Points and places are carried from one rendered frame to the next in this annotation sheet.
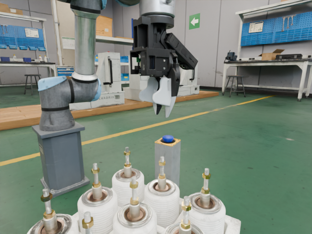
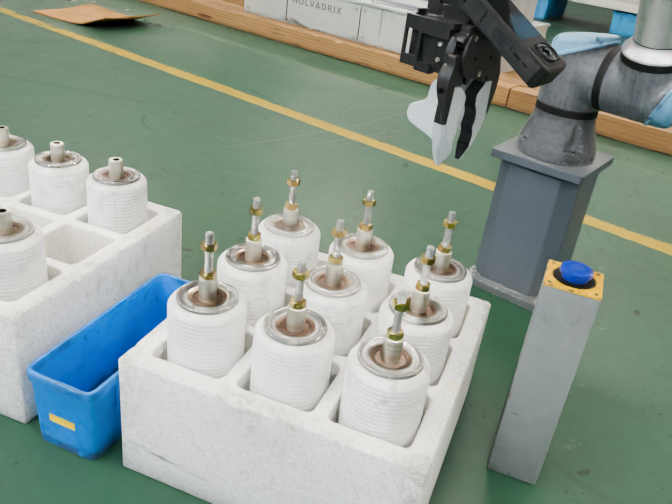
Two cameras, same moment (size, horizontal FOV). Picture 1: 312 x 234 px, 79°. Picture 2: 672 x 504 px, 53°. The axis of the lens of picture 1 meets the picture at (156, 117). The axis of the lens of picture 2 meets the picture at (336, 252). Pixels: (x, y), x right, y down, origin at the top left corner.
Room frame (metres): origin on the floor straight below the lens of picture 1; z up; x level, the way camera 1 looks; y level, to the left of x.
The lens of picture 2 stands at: (0.17, -0.70, 0.71)
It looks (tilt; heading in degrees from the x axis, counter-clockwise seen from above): 28 degrees down; 76
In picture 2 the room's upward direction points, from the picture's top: 8 degrees clockwise
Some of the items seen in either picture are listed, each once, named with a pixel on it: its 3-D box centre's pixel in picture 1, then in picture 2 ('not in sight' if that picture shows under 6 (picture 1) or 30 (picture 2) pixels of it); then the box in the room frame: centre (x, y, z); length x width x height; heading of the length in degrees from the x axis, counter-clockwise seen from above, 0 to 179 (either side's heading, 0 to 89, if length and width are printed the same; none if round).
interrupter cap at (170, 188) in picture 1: (161, 187); (418, 308); (0.46, -0.02, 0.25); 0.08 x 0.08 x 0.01
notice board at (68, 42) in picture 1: (70, 43); not in sight; (6.31, 2.66, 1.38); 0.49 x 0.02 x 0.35; 132
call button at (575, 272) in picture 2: (167, 139); (575, 274); (0.64, -0.04, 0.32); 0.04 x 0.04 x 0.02
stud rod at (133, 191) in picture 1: (134, 193); (337, 246); (0.36, 0.05, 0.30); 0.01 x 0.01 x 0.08
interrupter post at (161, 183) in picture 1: (161, 183); (420, 299); (0.46, -0.02, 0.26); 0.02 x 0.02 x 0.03
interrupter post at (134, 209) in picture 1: (134, 209); (333, 273); (0.36, 0.05, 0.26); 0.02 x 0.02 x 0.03
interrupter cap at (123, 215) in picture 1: (134, 214); (332, 282); (0.36, 0.05, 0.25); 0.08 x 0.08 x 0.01
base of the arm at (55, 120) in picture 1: (56, 116); (560, 127); (0.87, 0.47, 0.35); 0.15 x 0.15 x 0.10
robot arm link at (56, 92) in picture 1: (55, 91); (581, 68); (0.87, 0.46, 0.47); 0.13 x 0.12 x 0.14; 126
